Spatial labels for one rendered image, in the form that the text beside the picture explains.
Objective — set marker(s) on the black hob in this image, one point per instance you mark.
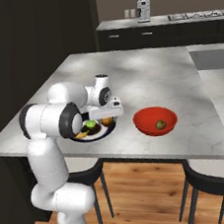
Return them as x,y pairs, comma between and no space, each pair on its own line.
196,15

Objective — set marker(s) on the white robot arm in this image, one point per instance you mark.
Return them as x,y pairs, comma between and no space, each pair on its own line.
47,165

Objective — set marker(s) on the dark base cupboards run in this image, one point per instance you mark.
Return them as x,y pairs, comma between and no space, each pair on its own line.
161,35

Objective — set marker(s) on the silver coffee machine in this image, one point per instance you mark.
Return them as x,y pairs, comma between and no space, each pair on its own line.
143,10

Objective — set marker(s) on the green kiwi fruit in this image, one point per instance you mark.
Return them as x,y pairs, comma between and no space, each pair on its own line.
160,124

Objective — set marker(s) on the green lime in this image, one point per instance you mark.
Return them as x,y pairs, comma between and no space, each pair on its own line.
91,124

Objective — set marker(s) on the orange fruit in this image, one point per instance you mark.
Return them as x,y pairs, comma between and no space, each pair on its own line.
107,121

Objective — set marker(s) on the red bowl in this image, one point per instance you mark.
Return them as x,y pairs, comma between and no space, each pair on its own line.
155,120

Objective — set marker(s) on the white wall socket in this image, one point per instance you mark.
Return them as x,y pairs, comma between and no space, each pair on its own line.
127,13
133,13

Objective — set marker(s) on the black stool with grey seat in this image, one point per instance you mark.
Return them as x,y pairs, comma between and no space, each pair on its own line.
86,171
218,177

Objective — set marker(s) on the yellow banana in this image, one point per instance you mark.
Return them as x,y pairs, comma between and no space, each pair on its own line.
81,134

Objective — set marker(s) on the blue-rimmed white plate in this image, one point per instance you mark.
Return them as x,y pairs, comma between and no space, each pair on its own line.
98,133

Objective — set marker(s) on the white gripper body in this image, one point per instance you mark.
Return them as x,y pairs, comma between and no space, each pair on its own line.
106,111

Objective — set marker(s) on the steel sink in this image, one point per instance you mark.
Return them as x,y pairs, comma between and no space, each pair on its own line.
212,59

